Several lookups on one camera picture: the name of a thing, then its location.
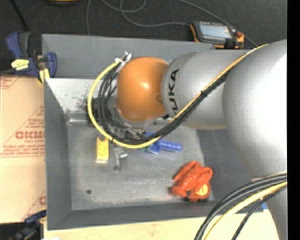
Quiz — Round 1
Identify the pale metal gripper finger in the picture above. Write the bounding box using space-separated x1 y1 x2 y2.
120 151 129 170
113 147 121 173

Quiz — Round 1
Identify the yellow flat block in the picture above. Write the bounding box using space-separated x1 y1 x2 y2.
95 136 111 164

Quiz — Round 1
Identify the grey metal bin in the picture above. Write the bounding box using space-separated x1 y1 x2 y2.
41 33 268 230

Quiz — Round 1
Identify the blue plastic toy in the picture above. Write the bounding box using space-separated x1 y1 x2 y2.
144 131 184 155

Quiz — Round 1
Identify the orange-red toy lobster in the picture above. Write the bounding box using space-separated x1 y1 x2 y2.
170 160 214 203

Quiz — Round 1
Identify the brown cardboard board, red print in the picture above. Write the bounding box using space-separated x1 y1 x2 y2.
0 74 47 225

